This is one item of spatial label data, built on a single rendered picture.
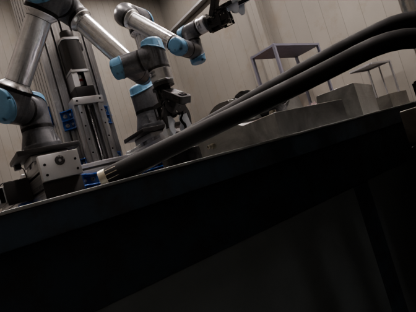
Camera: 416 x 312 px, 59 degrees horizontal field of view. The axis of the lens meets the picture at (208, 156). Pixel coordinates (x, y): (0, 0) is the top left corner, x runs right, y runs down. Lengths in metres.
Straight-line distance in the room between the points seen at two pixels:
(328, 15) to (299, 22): 0.73
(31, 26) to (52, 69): 0.43
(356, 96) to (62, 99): 1.23
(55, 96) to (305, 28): 7.48
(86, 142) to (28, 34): 0.50
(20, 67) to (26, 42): 0.09
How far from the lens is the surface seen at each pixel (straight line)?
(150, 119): 1.69
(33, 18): 1.46
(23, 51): 1.45
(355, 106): 1.19
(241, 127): 0.87
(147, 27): 1.77
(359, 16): 8.11
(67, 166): 1.38
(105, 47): 1.47
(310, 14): 8.75
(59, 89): 1.81
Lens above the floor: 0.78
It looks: 2 degrees up
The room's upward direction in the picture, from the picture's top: 17 degrees counter-clockwise
